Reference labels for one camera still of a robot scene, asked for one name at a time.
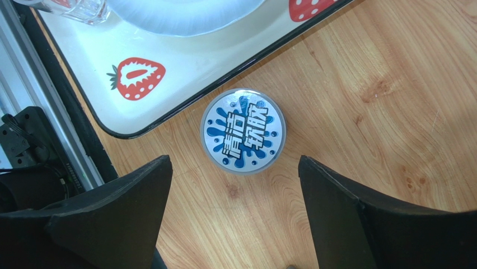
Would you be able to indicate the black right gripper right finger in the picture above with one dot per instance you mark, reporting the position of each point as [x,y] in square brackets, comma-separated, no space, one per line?
[355,226]

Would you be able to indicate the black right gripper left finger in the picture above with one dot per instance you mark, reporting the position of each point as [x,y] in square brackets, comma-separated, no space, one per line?
[115,225]

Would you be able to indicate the blue patterned tape roll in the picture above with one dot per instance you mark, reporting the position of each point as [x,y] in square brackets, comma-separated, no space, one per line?
[243,131]

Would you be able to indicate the strawberry pattern tray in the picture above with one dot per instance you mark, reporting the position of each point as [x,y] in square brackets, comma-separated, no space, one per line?
[132,80]

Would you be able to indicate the white paper plate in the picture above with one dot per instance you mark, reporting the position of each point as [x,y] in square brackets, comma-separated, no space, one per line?
[182,18]

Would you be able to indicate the clear glass cup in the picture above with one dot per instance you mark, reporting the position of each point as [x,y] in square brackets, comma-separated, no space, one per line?
[90,12]

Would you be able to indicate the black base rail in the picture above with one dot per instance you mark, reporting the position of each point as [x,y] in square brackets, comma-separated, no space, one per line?
[49,150]

